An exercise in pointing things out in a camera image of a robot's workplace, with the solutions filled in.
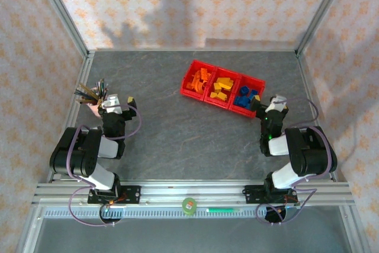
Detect aluminium frame post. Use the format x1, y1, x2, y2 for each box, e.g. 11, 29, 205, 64
32, 0, 90, 56
295, 0, 353, 56

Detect aluminium table side rail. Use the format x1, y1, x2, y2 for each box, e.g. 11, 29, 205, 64
47, 50, 96, 183
295, 52, 348, 182

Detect red plastic bin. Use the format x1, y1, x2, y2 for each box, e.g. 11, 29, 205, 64
205, 68, 243, 108
229, 75, 266, 119
181, 60, 219, 101

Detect green marker pen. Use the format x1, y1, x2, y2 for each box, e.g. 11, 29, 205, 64
206, 207, 242, 213

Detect grey slotted cable duct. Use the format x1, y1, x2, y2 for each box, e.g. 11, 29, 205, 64
44, 208, 285, 218

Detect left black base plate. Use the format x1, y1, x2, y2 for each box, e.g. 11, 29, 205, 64
88, 185, 142, 205

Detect aluminium mounting rail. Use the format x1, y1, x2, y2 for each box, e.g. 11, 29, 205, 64
32, 180, 356, 206

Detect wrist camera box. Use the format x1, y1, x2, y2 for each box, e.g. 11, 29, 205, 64
266, 94, 288, 113
100, 93, 123, 115

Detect curved orange lego piece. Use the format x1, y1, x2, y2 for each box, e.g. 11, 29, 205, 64
194, 82, 210, 94

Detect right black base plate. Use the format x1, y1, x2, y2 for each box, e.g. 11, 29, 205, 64
244, 184, 297, 205

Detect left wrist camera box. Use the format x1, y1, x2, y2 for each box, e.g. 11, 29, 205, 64
100, 93, 123, 115

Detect green tape roll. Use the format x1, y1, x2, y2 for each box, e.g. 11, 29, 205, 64
182, 197, 198, 215

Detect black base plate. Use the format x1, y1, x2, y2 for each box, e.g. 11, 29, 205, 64
244, 184, 297, 205
88, 185, 142, 205

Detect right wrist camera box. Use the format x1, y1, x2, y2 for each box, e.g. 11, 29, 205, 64
266, 94, 288, 113

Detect bunch of coloured pencils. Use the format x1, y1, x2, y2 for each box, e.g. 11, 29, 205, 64
74, 78, 109, 107

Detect long orange lego beam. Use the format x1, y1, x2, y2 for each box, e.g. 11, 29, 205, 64
189, 71, 203, 88

